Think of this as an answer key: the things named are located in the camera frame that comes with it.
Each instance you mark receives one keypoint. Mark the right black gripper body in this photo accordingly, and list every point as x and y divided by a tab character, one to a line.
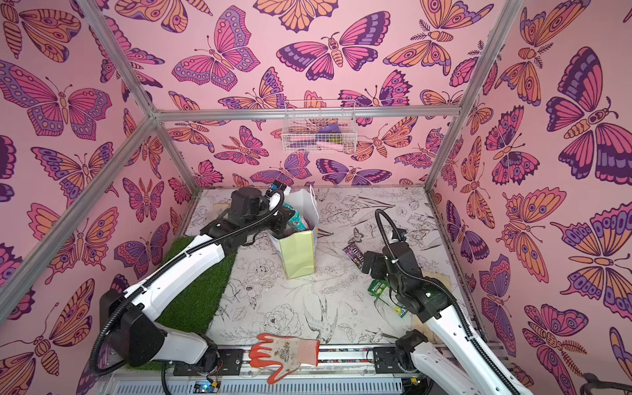
374	263

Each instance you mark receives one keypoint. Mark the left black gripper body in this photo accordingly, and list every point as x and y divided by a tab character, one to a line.
265	222

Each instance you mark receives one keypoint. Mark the brown M&M's candy packet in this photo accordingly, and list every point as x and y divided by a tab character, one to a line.
355	254

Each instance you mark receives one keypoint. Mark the green snack packet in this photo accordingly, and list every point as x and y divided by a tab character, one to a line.
380	291

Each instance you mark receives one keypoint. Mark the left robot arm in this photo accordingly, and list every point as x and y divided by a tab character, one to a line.
105	357

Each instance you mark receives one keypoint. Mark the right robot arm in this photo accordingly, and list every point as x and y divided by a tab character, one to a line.
477	369

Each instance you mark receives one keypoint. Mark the white paper gift bag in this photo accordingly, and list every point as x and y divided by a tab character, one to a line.
297	248

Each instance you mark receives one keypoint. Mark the white knit work glove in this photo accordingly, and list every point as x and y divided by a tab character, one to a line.
209	212

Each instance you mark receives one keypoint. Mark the pink roll in basket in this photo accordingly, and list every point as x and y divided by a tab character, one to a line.
336	147

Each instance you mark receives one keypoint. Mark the green artificial grass mat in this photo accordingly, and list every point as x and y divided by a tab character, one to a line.
168	314

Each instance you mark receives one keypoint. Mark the purple item in basket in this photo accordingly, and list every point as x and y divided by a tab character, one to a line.
330	129

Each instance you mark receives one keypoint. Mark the red and white work glove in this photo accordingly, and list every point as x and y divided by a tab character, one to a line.
286	353

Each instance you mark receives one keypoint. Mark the white wire basket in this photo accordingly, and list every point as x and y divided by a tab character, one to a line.
318	125

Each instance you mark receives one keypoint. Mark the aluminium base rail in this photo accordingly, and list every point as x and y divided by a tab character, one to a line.
342	369

